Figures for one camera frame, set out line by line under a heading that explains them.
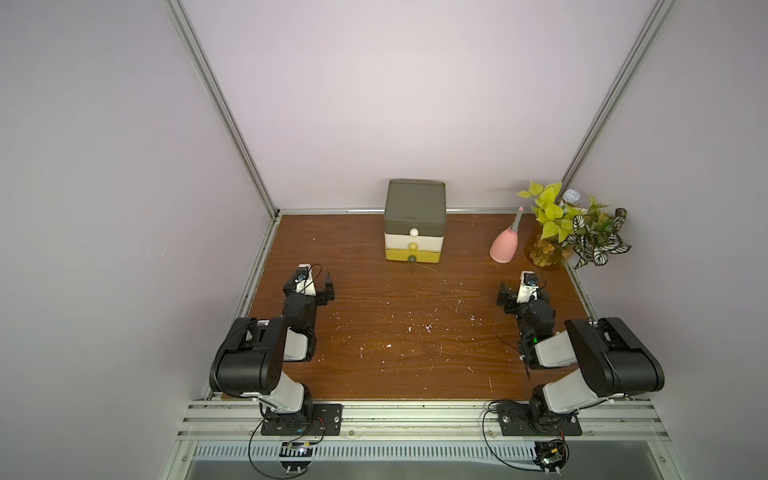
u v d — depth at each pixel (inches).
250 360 17.8
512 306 32.7
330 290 33.6
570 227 32.3
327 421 28.8
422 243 38.3
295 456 28.4
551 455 27.5
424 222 36.1
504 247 39.4
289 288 32.2
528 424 28.2
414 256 40.3
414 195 38.6
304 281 30.0
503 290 33.6
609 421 29.2
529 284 30.4
